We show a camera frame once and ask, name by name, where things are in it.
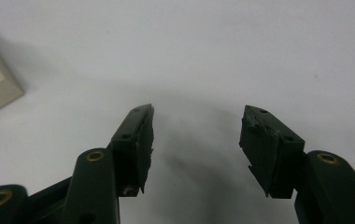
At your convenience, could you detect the white table mat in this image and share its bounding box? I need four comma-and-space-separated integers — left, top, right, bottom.
0, 0, 355, 224

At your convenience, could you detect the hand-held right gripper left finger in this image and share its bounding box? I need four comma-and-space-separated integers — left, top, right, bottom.
109, 104, 155, 198

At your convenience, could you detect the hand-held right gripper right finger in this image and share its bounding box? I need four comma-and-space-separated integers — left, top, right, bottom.
238, 105, 305, 200

